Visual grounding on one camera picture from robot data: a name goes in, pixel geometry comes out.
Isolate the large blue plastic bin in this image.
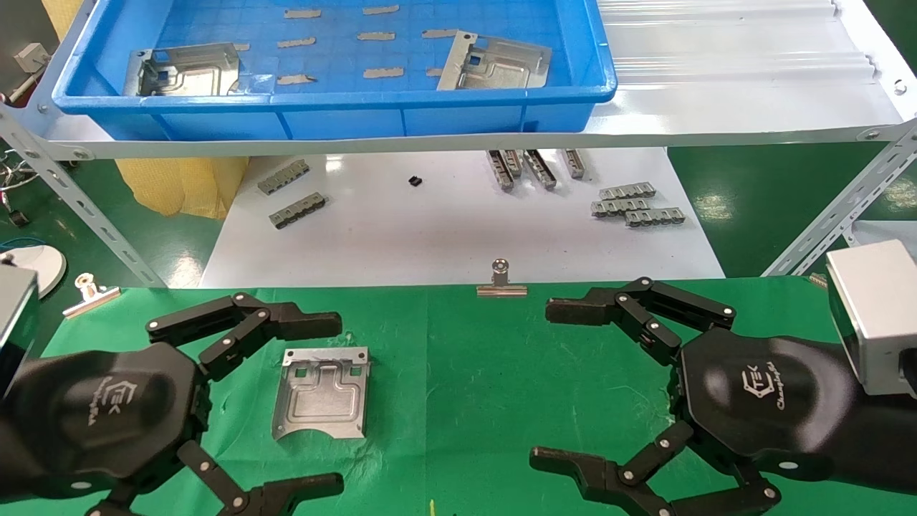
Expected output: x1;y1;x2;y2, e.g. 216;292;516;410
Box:
52;0;619;141

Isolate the white angle-iron shelf rack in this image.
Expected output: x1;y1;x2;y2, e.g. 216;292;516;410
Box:
0;0;917;289

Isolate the green table mat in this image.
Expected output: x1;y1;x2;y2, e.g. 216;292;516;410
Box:
0;276;917;516

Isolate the white round disc base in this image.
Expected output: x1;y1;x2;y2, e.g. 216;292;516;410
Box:
0;244;67;300

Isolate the stamped metal plate part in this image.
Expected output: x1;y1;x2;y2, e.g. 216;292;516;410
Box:
123;42;244;97
271;347;371;441
437;30;554;91

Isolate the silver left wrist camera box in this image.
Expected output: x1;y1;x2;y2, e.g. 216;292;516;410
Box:
0;264;40;398

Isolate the small grey electrical box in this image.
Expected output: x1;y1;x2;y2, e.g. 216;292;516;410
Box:
14;42;51;74

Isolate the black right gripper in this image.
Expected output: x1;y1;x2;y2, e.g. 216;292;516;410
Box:
530;277;865;516

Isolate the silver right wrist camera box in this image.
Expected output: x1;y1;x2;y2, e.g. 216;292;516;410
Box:
825;240;917;398

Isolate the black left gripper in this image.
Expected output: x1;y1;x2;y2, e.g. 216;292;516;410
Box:
11;292;346;516

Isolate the grey toothed metal strip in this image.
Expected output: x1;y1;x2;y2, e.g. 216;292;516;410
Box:
269;192;327;230
599;181;657;201
591;199;649;218
258;159;311;196
625;207;686;228

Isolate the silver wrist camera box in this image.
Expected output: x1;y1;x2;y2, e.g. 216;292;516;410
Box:
0;264;40;398
825;240;917;398

